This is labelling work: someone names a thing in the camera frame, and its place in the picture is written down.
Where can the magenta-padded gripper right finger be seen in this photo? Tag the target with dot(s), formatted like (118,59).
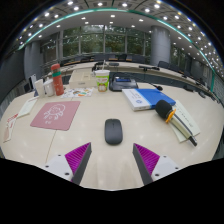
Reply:
(160,166)

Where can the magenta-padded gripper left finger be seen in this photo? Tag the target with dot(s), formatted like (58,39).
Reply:
(63,166)

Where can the dark grey computer mouse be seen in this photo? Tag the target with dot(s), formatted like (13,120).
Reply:
(113,131)

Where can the pink printed mouse pad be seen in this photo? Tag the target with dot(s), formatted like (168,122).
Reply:
(55,115)

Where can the pale booklet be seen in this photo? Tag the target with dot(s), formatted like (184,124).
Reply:
(190,121)

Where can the red and white leaflet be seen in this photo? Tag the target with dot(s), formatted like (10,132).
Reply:
(10,128)

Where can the blue and white book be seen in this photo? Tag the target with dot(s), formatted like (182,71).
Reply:
(146,98)

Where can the white leaflet with red header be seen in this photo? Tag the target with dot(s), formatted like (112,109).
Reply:
(27,106)

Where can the colourful sticker sheet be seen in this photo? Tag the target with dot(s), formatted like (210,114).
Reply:
(78,92)

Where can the white lidded mug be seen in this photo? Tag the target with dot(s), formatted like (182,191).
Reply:
(49,88)

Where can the white paper cup stack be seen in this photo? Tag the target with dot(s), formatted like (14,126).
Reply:
(39,88)

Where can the red bottle with green band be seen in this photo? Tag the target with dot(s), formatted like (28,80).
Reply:
(58,81)

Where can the beige cardboard box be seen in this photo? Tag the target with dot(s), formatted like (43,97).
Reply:
(81,80)

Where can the black conference microphone unit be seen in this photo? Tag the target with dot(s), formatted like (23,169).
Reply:
(121,84)

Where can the printed drink cup with straw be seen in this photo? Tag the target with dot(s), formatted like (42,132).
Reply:
(102,81)

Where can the dark office chairs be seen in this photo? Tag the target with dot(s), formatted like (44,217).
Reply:
(163,64)

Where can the long curved conference desk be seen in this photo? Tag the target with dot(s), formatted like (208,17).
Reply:
(133,66)

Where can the ceiling lights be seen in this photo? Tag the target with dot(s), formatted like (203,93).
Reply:
(112,15)

